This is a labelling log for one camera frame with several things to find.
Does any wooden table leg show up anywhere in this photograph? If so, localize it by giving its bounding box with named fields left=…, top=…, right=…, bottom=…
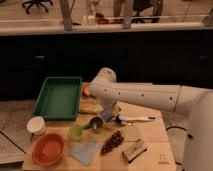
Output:
left=123, top=0, right=134, bottom=29
left=59, top=0, right=72, bottom=31

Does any metal measuring cup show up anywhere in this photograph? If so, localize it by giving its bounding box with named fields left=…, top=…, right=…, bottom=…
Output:
left=83, top=117, right=103, bottom=131

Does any orange bowl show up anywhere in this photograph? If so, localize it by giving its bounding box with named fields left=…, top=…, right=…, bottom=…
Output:
left=32, top=133, right=65, bottom=167

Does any green plastic cup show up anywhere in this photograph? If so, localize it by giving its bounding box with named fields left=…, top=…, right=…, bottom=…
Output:
left=68, top=125, right=83, bottom=141

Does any orange fruit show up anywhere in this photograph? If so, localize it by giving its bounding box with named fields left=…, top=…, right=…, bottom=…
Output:
left=83, top=84, right=90, bottom=97

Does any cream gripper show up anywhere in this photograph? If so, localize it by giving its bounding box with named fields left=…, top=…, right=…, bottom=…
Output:
left=100, top=102, right=121, bottom=116

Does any brown grape bunch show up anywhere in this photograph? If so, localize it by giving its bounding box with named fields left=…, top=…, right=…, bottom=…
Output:
left=101, top=131, right=124, bottom=155

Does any green plastic tray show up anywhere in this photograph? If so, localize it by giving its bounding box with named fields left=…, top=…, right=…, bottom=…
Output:
left=32, top=77, right=82, bottom=121

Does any blue cloth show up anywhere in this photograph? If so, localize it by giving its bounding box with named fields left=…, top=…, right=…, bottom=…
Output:
left=69, top=142, right=99, bottom=166

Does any white handled brush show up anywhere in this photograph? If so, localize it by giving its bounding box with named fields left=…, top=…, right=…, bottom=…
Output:
left=114, top=115, right=155, bottom=126

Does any blue sponge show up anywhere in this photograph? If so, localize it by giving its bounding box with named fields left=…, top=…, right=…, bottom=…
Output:
left=100, top=110, right=114, bottom=122

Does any white ceramic cup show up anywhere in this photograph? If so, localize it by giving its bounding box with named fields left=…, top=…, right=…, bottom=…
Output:
left=27, top=116, right=46, bottom=135

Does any wooden table leg right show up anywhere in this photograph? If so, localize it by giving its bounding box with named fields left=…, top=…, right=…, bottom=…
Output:
left=123, top=0, right=134, bottom=29

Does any black floor cable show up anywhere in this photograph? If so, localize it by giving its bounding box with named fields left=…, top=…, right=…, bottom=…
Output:
left=165, top=124, right=188, bottom=167

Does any black wooden-top box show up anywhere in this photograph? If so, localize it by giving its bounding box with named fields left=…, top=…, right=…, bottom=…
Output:
left=122, top=139, right=147, bottom=163

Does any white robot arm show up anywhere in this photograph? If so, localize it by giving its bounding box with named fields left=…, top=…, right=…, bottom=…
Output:
left=89, top=67, right=213, bottom=171

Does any yellow banana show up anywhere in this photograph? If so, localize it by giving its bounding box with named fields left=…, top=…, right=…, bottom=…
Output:
left=79, top=97, right=102, bottom=115

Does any wooden table leg left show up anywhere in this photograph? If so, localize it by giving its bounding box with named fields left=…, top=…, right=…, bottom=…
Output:
left=59, top=0, right=72, bottom=31

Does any black office chair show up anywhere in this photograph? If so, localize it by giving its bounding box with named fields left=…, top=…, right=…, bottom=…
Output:
left=22, top=0, right=53, bottom=14

